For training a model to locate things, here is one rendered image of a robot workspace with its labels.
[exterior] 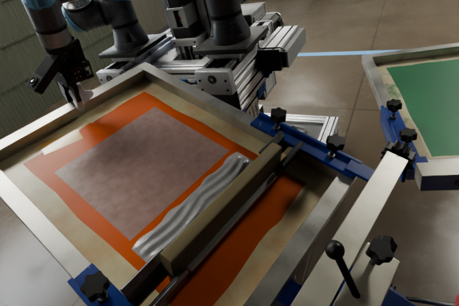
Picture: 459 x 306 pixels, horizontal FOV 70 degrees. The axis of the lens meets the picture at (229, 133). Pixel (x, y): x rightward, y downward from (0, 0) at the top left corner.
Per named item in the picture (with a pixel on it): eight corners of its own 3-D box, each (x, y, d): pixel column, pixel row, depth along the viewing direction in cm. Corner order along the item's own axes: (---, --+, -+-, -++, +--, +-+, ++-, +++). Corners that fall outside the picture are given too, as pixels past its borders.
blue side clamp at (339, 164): (248, 138, 95) (250, 120, 90) (259, 129, 98) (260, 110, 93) (346, 192, 82) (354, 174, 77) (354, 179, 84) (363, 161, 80)
